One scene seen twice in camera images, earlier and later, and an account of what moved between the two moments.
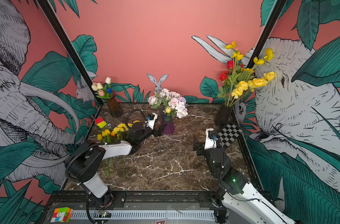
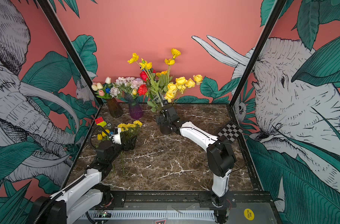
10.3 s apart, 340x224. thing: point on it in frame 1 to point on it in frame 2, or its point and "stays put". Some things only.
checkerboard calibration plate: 229,134 stays put
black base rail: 136,200 stays put
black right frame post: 266,31 stays put
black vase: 223,115 to 165,129
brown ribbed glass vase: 114,109 stays put
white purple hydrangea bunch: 165,98 to 134,83
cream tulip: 99,86 stays put
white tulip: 108,80 stays put
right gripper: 198,146 to 162,117
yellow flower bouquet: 238,79 to 164,79
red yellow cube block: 100,122 stays put
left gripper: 159,132 to 131,146
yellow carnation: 122,127 stays put
